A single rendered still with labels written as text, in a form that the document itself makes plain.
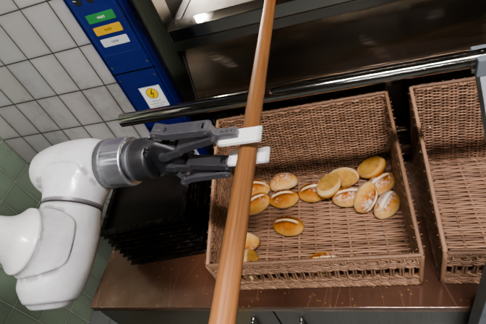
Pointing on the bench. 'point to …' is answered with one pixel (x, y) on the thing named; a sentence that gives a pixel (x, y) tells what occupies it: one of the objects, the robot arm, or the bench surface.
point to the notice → (154, 96)
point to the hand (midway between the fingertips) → (245, 146)
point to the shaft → (244, 172)
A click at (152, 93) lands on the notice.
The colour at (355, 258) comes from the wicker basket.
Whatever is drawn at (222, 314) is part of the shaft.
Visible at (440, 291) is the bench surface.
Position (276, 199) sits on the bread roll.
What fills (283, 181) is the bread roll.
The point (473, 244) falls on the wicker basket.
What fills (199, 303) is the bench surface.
